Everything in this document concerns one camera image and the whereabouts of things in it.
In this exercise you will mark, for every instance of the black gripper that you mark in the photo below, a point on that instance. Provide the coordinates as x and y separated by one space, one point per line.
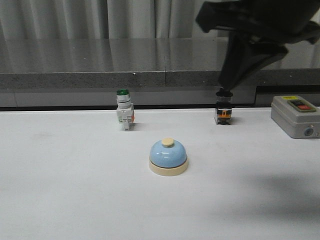
258 30

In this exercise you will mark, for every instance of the blue desk bell cream base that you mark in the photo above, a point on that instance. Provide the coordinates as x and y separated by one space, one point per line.
168 157

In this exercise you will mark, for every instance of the grey control box red button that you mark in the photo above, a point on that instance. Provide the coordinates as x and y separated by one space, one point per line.
299 118

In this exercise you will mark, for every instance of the grey granite counter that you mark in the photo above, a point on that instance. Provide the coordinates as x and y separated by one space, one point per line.
84 74

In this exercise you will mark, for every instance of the grey curtain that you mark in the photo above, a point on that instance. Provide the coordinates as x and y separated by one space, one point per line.
101 19

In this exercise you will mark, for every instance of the black selector switch orange body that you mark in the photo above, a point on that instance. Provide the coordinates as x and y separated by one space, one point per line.
223 110

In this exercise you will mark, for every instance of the green pushbutton switch white body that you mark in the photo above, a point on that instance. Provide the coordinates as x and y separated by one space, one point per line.
125 109

